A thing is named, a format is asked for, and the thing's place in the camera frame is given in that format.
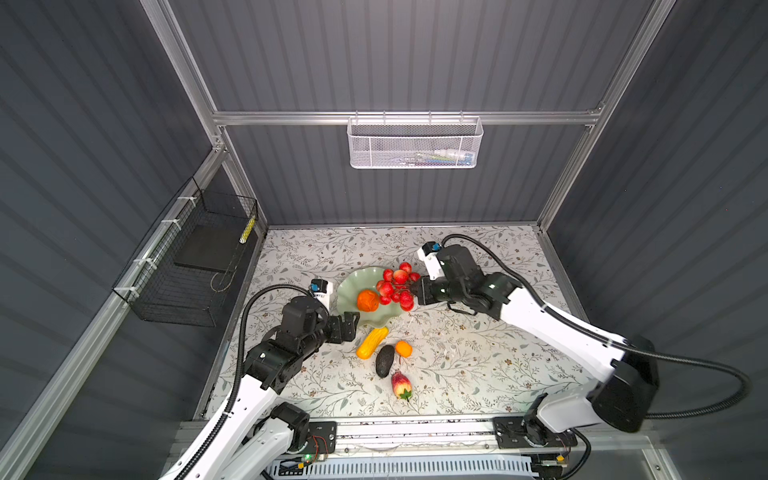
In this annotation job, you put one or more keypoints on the red yellow fake mango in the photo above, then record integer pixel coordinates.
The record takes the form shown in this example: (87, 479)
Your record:
(401, 386)

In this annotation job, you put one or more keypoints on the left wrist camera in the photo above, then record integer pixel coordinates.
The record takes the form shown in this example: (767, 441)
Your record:
(322, 290)

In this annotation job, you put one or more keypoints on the orange fake tangerine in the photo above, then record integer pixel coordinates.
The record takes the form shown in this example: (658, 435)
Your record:
(368, 300)

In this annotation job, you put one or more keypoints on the floral patterned table mat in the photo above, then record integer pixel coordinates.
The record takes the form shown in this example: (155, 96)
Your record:
(459, 364)

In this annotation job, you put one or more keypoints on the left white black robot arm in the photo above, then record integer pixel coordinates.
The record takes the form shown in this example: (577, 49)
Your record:
(254, 426)

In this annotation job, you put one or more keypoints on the red fake grape bunch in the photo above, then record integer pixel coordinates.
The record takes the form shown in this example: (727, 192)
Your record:
(394, 287)

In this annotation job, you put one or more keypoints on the yellow marker pen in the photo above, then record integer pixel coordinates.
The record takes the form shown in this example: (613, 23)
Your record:
(247, 230)

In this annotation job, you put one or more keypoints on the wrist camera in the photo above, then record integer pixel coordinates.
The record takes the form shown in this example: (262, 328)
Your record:
(427, 253)
(322, 290)

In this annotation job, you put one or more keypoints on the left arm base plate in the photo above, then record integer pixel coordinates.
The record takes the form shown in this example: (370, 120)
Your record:
(320, 439)

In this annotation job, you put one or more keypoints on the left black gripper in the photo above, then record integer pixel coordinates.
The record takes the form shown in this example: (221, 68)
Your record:
(337, 334)

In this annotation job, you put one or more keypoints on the small fake orange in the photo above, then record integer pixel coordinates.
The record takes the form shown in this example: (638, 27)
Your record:
(404, 349)

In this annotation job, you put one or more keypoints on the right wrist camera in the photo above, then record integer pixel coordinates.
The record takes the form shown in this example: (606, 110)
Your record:
(427, 253)

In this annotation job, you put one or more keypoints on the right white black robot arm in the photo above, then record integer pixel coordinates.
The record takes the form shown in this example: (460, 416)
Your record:
(622, 384)

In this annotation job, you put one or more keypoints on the pens in white basket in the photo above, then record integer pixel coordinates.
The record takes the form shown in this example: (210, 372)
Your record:
(446, 157)

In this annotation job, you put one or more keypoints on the yellow fake corn cob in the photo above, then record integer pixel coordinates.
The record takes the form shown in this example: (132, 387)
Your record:
(370, 344)

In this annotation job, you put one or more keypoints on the black wire basket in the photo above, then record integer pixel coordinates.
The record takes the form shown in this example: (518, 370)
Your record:
(194, 263)

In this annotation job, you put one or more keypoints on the dark fake avocado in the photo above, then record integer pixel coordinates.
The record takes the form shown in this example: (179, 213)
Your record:
(384, 361)

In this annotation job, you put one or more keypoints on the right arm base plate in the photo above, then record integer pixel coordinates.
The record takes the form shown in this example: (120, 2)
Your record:
(514, 432)

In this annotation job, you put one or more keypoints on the white wire mesh basket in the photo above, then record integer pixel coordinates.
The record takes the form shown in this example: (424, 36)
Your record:
(389, 142)

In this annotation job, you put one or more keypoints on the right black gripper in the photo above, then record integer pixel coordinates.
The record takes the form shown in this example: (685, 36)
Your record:
(422, 292)

